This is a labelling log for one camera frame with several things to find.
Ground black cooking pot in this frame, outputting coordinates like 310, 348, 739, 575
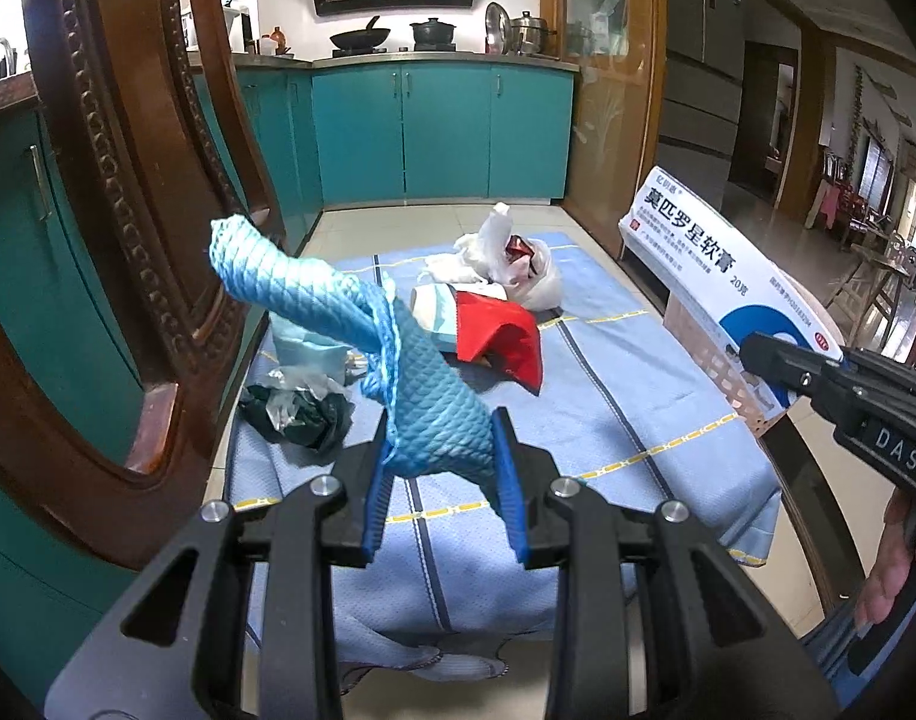
410, 18, 456, 52

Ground dark bag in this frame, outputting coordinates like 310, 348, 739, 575
238, 366, 355, 465

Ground blue checked cloth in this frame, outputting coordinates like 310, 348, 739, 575
209, 216, 780, 688

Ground person's right hand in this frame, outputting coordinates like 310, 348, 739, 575
855, 489, 916, 631

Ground pink lattice trash basket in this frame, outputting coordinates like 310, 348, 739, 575
663, 293, 778, 439

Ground steel stock pot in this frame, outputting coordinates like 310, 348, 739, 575
508, 11, 555, 55

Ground clear blue plastic package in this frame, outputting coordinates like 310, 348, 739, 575
410, 283, 458, 355

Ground white plastic bag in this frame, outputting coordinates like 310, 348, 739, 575
425, 202, 563, 312

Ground wooden glass sliding door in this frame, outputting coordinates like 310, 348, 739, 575
540, 0, 668, 259

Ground blue foam net sleeve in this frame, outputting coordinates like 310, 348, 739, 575
209, 215, 495, 488

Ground carved wooden chair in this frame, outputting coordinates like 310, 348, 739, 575
0, 0, 284, 567

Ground teal lower kitchen cabinets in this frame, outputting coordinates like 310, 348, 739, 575
0, 59, 576, 700

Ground red wrapper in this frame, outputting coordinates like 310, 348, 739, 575
456, 291, 544, 394

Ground steel pot lid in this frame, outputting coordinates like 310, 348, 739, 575
485, 2, 512, 55

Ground grey refrigerator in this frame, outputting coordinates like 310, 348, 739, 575
656, 0, 744, 203

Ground black wok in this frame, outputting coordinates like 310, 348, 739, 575
331, 15, 391, 54

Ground white blue medicine box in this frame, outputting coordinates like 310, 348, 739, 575
618, 166, 845, 419

